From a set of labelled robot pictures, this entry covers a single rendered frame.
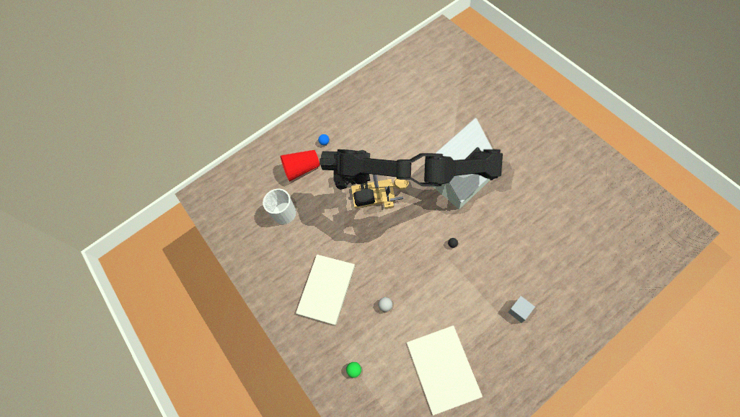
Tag red cup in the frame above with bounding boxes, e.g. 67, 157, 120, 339
280, 150, 320, 181

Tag cream flat rectangular sheet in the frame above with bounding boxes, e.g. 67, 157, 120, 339
407, 326, 482, 415

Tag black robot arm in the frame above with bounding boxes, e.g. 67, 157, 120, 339
320, 147, 503, 190

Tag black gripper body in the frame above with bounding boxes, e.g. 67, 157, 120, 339
353, 174, 375, 206

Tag white mug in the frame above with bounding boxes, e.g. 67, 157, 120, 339
263, 189, 296, 224

